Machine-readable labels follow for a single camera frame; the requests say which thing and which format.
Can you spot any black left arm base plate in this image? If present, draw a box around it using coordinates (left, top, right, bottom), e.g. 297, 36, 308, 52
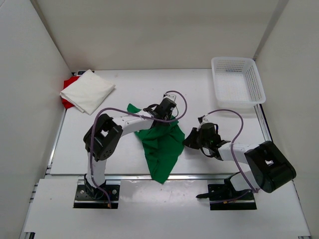
73, 180, 120, 209

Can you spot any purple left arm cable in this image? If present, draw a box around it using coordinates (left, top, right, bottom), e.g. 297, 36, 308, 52
89, 91, 188, 205

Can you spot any red t-shirt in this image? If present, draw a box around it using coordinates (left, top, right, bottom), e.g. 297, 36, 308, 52
61, 76, 82, 110

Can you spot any white plastic laundry basket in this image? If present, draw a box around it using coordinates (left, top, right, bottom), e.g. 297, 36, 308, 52
211, 57, 266, 109

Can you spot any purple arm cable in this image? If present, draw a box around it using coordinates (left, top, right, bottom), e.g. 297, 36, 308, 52
89, 91, 188, 205
203, 109, 260, 205

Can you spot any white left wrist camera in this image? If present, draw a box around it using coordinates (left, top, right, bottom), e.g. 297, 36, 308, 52
163, 93, 176, 102

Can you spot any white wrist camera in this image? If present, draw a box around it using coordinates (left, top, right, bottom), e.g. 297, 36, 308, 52
197, 115, 210, 128
163, 93, 176, 102

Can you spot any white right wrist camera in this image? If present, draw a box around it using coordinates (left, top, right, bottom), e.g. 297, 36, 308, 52
197, 115, 210, 128

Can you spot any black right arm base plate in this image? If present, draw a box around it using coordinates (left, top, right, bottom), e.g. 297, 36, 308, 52
196, 184, 257, 211

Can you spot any green t-shirt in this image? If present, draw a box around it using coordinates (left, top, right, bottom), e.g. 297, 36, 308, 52
126, 103, 186, 185

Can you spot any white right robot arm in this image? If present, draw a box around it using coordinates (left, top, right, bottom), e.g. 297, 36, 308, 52
183, 122, 297, 199

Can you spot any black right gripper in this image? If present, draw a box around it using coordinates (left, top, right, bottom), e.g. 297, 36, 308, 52
183, 128, 211, 150

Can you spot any white t-shirt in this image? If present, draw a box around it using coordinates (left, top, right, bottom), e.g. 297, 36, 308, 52
60, 70, 115, 115

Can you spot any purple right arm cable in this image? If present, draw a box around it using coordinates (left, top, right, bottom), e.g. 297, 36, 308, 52
203, 109, 260, 205

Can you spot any aluminium table frame rail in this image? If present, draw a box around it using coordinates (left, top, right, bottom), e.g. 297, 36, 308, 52
254, 103, 285, 180

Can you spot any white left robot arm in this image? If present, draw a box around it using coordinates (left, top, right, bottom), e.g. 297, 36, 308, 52
83, 94, 176, 199

